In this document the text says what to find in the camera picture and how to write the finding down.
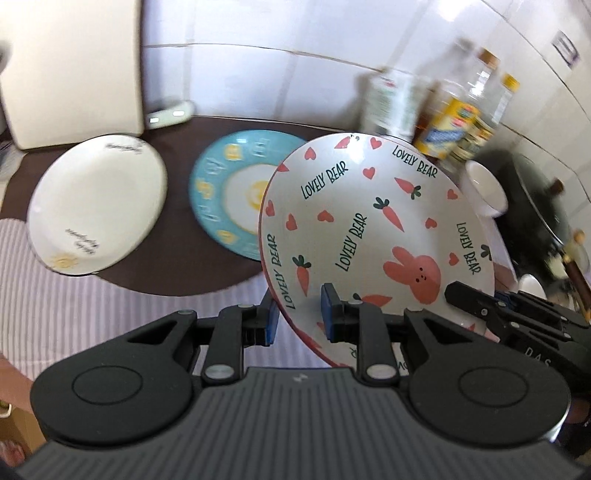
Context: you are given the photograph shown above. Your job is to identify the small white electronic device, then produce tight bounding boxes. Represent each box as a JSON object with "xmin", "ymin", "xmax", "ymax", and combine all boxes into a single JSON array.
[{"xmin": 148, "ymin": 100, "xmax": 194, "ymax": 128}]

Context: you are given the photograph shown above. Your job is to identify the wall socket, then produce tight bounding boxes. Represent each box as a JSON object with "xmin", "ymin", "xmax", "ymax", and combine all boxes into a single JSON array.
[{"xmin": 551, "ymin": 32, "xmax": 581, "ymax": 70}]

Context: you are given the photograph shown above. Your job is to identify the striped tablecloth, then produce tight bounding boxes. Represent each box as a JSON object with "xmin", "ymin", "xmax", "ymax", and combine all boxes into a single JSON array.
[{"xmin": 0, "ymin": 217, "xmax": 520, "ymax": 384}]

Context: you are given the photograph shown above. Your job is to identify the small white bowl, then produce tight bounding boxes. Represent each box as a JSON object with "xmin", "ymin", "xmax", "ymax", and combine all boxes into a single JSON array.
[{"xmin": 517, "ymin": 274, "xmax": 548, "ymax": 302}]

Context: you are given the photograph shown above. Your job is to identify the cream cutting board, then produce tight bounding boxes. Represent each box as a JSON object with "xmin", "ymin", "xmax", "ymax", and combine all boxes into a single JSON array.
[{"xmin": 0, "ymin": 0, "xmax": 148, "ymax": 151}]

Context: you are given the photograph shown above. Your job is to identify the glass lid with brown knob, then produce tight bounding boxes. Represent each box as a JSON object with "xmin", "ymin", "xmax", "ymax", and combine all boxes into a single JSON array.
[{"xmin": 512, "ymin": 154, "xmax": 573, "ymax": 245}]

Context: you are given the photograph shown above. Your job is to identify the brown table mat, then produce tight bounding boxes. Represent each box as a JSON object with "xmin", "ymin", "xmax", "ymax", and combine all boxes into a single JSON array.
[{"xmin": 0, "ymin": 115, "xmax": 326, "ymax": 297}]

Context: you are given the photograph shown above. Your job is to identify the large clear bottle tan cap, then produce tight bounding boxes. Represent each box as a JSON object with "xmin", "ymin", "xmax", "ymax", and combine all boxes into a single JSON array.
[{"xmin": 455, "ymin": 46, "xmax": 502, "ymax": 121}]

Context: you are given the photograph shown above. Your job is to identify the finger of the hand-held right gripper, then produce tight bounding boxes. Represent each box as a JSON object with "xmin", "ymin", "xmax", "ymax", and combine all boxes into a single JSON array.
[{"xmin": 444, "ymin": 280, "xmax": 498, "ymax": 325}]

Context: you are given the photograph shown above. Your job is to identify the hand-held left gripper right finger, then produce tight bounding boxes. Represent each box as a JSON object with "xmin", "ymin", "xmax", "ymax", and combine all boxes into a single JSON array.
[{"xmin": 320, "ymin": 283, "xmax": 468, "ymax": 387}]

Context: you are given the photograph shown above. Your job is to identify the white plate with sun print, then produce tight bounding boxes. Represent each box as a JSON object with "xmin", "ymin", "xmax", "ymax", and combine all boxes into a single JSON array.
[{"xmin": 26, "ymin": 134, "xmax": 168, "ymax": 278}]

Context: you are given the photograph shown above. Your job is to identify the wooden handled utensil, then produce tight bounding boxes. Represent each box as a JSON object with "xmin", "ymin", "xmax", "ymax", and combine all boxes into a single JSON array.
[{"xmin": 560, "ymin": 230, "xmax": 591, "ymax": 324}]

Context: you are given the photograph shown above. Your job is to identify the black wok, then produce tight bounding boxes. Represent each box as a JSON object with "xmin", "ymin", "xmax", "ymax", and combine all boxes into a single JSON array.
[{"xmin": 475, "ymin": 148, "xmax": 591, "ymax": 283}]

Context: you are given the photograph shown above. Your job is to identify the rabbit and carrot print plate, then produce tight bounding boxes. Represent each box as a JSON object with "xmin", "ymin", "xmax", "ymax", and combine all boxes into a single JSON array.
[{"xmin": 257, "ymin": 132, "xmax": 496, "ymax": 370}]

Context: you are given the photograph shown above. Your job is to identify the clear plastic bag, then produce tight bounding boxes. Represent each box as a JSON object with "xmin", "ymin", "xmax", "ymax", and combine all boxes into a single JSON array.
[{"xmin": 360, "ymin": 67, "xmax": 433, "ymax": 144}]

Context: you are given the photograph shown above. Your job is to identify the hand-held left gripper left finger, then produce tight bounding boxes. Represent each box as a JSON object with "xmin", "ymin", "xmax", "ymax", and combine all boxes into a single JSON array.
[{"xmin": 126, "ymin": 291, "xmax": 281, "ymax": 386}]

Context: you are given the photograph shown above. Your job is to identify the small clear bottle yellow cap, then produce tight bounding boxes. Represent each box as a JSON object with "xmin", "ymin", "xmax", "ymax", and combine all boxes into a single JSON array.
[{"xmin": 443, "ymin": 73, "xmax": 521, "ymax": 169}]

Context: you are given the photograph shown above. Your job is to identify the brown bottle with yellow label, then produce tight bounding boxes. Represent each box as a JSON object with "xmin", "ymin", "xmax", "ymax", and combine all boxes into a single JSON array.
[{"xmin": 413, "ymin": 78, "xmax": 483, "ymax": 162}]

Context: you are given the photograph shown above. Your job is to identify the blue plate with yellow print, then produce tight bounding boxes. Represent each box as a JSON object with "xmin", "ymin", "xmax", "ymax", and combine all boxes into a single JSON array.
[{"xmin": 188, "ymin": 129, "xmax": 310, "ymax": 263}]

